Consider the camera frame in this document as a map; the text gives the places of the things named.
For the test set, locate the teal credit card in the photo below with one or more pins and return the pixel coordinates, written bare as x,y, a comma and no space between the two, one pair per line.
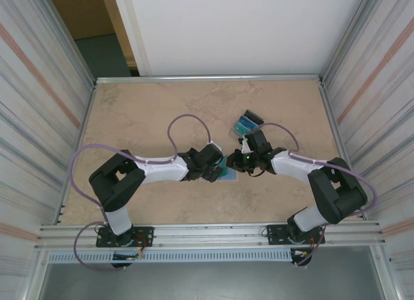
224,170
241,129

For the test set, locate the blue cutting board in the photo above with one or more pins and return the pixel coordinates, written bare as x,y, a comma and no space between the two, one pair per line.
231,177

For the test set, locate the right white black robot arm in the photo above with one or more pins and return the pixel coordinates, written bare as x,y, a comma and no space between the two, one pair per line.
291,162

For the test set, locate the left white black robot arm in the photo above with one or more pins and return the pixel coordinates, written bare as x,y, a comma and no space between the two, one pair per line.
161,169

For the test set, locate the blue credit card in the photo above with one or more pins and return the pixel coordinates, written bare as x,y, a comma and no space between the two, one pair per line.
247,121

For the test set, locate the clear black card box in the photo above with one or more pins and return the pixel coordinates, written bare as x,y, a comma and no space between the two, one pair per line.
252,114

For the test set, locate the grey metal lower shelf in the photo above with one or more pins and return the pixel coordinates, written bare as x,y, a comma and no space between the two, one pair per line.
210,284

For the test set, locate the small green circuit board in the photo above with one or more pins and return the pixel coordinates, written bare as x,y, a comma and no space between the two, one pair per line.
124,256

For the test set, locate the striped corrugated side panel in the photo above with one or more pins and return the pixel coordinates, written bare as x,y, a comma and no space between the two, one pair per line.
26,86
388,86

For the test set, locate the brown wooden door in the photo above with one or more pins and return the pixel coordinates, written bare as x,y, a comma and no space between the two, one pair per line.
81,12

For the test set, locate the aluminium mounting rail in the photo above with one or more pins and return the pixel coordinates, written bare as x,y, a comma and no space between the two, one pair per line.
210,230

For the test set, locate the aluminium table side rail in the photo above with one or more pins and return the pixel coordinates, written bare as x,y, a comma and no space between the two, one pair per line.
86,119
332,119

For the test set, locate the aluminium table end rail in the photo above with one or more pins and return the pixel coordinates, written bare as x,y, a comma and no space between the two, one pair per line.
210,77

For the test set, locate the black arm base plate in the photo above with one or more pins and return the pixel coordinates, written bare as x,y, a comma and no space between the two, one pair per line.
275,235
145,235

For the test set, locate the aluminium frame post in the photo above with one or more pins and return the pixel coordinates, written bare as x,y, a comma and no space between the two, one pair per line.
348,38
83,65

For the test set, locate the white door frame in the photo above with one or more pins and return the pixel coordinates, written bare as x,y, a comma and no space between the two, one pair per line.
132,28

